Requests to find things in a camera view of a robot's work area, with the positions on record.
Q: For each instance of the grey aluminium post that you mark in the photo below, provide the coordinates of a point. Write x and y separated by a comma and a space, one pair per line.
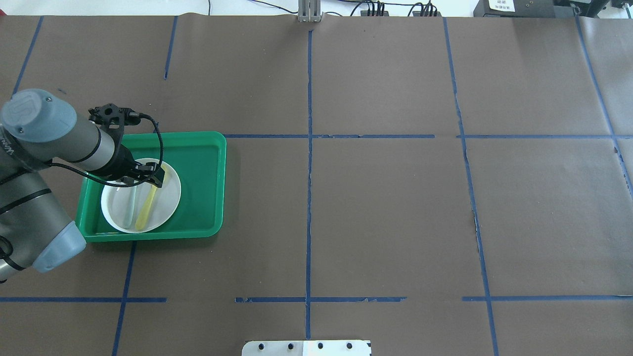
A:
309, 11

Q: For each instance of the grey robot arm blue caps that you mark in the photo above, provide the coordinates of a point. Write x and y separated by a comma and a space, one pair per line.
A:
40, 131

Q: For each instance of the green plastic tray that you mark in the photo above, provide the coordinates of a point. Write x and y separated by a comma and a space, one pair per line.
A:
199, 159

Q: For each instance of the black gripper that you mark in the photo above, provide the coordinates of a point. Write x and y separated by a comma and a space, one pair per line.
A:
120, 165

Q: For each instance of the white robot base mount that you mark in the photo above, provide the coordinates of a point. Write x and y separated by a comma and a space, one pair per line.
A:
308, 348

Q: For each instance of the white round plate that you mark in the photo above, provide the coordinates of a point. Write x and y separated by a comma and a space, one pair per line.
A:
165, 203

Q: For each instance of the yellow plastic spoon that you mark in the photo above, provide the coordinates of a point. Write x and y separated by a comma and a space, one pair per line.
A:
143, 216

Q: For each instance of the pale green plastic fork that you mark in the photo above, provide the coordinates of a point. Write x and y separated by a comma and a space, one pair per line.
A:
130, 207

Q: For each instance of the black box with label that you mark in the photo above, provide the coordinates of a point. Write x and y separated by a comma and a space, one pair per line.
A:
522, 9

